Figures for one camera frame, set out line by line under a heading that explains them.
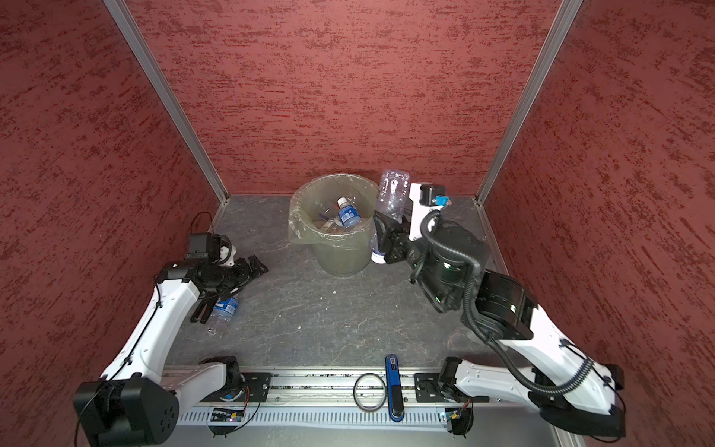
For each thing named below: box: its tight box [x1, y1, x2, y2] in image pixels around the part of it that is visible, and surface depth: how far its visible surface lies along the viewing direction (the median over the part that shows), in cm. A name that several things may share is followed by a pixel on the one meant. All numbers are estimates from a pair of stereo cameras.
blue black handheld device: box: [385, 353, 405, 422], surface depth 74 cm
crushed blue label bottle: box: [337, 196, 363, 229], surface depth 86 cm
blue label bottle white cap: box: [206, 295, 240, 339], surface depth 85 cm
